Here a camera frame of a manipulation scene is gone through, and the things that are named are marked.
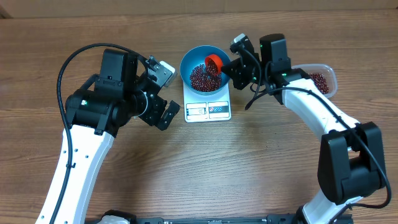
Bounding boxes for clear plastic container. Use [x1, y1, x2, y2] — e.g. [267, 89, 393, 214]
[292, 63, 338, 98]

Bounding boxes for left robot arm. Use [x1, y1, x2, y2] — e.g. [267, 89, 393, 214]
[37, 43, 180, 223]

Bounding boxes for white digital kitchen scale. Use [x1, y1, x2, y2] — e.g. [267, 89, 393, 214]
[183, 83, 232, 123]

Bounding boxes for red beans in bowl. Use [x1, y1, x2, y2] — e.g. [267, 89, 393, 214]
[190, 64, 222, 92]

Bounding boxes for red adzuki beans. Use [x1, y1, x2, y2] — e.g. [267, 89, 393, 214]
[308, 73, 330, 94]

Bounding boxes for red measuring scoop blue handle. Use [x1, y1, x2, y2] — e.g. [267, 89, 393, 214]
[205, 54, 223, 76]

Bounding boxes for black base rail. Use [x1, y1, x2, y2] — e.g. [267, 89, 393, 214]
[86, 210, 352, 224]

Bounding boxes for red beans in scoop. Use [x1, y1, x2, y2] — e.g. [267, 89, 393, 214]
[205, 58, 218, 76]

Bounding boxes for blue bowl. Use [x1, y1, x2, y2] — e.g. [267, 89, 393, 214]
[180, 45, 231, 95]

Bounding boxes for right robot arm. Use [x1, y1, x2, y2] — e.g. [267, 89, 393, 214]
[221, 34, 392, 223]

